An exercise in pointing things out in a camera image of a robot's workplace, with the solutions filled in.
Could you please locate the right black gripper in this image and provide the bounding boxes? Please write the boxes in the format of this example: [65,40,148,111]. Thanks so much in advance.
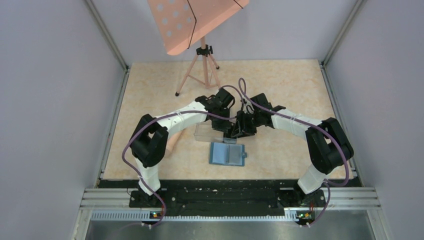
[231,110,262,139]

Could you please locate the teal card holder wallet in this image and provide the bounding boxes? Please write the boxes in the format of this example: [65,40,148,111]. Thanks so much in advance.
[208,142,248,167]

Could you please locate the clear plastic box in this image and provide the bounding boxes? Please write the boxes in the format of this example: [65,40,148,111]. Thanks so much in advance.
[193,121,237,144]

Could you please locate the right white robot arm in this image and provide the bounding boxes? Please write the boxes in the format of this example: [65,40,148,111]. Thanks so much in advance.
[241,93,354,206]

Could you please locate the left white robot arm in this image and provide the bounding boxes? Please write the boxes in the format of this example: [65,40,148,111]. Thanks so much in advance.
[128,88,235,207]

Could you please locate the pink toy microphone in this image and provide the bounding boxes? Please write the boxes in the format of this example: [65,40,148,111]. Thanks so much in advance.
[164,130,184,158]

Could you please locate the pink music stand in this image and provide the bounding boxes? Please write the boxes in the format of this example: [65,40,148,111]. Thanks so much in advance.
[147,0,250,97]

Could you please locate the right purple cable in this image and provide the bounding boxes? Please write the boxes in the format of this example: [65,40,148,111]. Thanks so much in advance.
[238,77,351,229]

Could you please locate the purple cable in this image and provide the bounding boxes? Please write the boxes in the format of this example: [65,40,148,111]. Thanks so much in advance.
[122,85,246,229]
[238,77,351,229]

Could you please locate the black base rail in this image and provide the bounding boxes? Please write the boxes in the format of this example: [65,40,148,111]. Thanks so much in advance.
[129,179,326,217]

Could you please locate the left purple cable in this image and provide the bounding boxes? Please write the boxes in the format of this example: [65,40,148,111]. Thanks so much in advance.
[122,85,246,229]

